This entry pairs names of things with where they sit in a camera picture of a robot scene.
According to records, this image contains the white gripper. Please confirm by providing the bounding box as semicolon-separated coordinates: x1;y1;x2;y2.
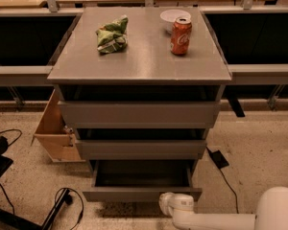
158;193;194;217

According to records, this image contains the grey bottom drawer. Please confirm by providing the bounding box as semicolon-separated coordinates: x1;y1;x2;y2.
83;160;203;202

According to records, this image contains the grey drawer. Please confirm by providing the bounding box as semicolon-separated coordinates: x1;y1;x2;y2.
76;128;206;160
57;85;226;129
83;160;203;202

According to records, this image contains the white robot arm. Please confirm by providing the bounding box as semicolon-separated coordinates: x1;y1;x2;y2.
159;187;288;230

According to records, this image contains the grey drawer cabinet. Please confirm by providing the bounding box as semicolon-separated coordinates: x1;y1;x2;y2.
48;8;231;170

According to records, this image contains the grey middle drawer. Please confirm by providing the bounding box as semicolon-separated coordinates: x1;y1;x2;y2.
76;128;206;160

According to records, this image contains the grey top drawer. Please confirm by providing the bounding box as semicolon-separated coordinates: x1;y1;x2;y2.
57;85;226;129

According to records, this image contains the black power adapter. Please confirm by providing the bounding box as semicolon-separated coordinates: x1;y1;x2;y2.
209;150;228;169

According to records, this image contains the cardboard box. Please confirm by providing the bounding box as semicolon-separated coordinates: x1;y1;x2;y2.
34;91;82;162

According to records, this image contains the red soda can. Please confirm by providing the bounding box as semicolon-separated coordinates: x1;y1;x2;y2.
170;16;192;56

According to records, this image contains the green chip bag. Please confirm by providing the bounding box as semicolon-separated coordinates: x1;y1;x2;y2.
96;15;129;54

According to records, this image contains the black stand base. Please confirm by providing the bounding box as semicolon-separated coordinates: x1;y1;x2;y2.
0;189;71;230

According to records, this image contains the white bowl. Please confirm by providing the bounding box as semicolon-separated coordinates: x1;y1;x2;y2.
160;9;191;34

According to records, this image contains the black adapter cable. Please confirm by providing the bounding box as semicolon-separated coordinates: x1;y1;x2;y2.
219;167;240;215

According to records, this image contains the black floor cable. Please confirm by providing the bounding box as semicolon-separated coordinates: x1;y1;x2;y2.
54;187;84;230

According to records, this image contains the grey metal rail frame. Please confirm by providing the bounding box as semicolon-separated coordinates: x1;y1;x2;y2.
0;2;288;86

